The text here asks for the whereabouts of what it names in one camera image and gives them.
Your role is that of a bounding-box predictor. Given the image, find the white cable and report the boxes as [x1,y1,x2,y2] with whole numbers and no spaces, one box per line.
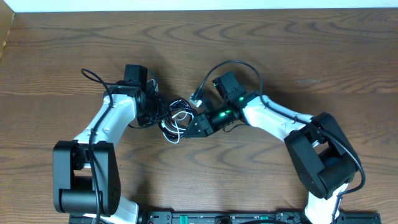
[161,99,197,144]

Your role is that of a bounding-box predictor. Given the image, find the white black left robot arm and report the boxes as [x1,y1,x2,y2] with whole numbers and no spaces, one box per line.
[52,64,158,224]

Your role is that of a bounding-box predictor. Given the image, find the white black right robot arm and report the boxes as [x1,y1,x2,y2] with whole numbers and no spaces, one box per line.
[184,72,364,223]

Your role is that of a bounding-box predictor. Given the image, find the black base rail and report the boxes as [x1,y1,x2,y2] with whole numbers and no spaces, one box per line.
[137,211,382,224]

